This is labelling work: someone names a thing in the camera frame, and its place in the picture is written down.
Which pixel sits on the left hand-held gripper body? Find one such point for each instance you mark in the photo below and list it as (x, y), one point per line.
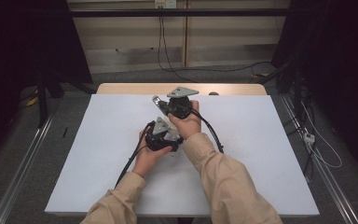
(160, 137)

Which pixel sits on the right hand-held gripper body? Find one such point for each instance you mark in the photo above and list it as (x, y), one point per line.
(180, 105)

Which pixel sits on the person's right hand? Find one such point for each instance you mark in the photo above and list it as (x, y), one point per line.
(188, 126)

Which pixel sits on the person's left hand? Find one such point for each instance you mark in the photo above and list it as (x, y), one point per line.
(147, 158)

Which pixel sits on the wooden table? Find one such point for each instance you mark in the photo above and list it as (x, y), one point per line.
(130, 88)

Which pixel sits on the white foam board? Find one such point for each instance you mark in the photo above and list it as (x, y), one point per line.
(254, 149)

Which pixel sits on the black horizontal bar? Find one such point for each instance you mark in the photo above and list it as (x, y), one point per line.
(180, 12)

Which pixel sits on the small black stick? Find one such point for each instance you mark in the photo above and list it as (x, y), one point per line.
(65, 132)

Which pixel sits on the black metal stand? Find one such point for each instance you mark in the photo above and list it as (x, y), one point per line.
(43, 99)
(295, 90)

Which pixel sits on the white power strip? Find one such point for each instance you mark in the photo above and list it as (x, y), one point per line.
(309, 138)

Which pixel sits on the dark curtain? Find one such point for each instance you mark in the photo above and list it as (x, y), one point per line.
(21, 46)
(338, 62)

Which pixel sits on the white wall socket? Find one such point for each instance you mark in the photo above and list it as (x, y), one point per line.
(165, 3)

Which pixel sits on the aluminium floor rail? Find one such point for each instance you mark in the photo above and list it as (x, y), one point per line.
(21, 168)
(323, 168)

